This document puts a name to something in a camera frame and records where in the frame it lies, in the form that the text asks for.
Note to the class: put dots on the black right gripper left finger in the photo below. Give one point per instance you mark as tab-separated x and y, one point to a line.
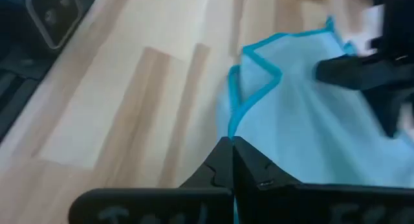
194	206

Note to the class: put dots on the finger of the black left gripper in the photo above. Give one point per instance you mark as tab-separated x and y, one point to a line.
389	110
355	73

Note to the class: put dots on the black aluminium table frame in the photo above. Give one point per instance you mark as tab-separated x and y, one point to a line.
13	75

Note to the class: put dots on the light blue microfiber towel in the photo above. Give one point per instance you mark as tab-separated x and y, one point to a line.
307	127

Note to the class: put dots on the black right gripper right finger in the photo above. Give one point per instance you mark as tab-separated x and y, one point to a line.
291	204

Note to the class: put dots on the black silver-rimmed camera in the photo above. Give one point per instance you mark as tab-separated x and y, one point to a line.
55	13

